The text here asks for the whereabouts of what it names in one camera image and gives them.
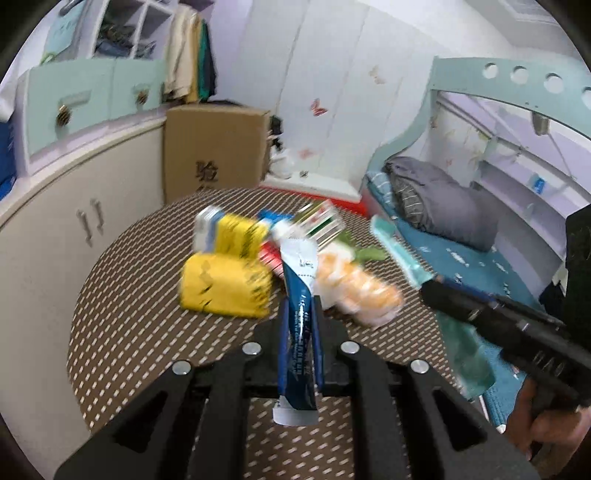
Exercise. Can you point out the white red green packet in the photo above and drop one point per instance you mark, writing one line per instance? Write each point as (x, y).
(320, 220)

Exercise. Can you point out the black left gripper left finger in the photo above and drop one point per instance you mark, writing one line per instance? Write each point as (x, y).
(191, 421)

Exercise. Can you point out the brown polka dot tablecloth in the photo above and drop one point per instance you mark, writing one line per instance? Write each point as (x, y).
(128, 327)

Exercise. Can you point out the mint green drawer unit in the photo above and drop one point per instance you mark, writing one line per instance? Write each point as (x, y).
(57, 100)

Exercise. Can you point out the brown cardboard box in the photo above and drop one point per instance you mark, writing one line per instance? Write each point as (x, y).
(213, 146)

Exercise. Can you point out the mint green bed headboard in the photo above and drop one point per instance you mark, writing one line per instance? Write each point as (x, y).
(555, 93)

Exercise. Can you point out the yellow smiley snack bag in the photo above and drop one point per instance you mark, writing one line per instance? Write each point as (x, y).
(225, 285)

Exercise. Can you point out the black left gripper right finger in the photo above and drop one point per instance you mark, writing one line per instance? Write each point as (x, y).
(408, 421)

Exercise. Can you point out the blue folder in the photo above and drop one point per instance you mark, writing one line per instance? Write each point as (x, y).
(8, 173)

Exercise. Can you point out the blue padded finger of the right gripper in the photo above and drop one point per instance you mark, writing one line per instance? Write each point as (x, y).
(480, 309)

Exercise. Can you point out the teal plastic wrapper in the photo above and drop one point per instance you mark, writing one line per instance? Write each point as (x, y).
(473, 371)

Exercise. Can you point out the red storage box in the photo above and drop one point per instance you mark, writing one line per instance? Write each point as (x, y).
(340, 192)

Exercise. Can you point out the grey folded blanket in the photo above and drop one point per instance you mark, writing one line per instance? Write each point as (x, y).
(432, 201)

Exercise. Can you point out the white cabinet with handles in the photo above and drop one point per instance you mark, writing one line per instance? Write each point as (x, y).
(54, 226)

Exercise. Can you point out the orange bread wrapper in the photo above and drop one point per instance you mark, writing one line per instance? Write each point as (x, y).
(345, 285)

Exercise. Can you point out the teal bed sheet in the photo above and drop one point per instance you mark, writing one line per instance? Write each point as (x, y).
(486, 271)

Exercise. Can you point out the hanging clothes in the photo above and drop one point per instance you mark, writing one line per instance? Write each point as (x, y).
(190, 70)

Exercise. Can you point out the yellow white carton box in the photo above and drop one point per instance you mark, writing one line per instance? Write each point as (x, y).
(219, 232)

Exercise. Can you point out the blue white sachet packet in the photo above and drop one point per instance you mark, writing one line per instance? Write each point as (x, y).
(295, 376)

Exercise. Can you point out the person's right hand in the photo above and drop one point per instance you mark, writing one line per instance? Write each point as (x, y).
(564, 430)

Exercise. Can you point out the white open shelf unit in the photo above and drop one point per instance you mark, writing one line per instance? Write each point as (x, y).
(133, 29)

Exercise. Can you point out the white plastic bag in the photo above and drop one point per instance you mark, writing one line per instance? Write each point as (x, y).
(281, 163)

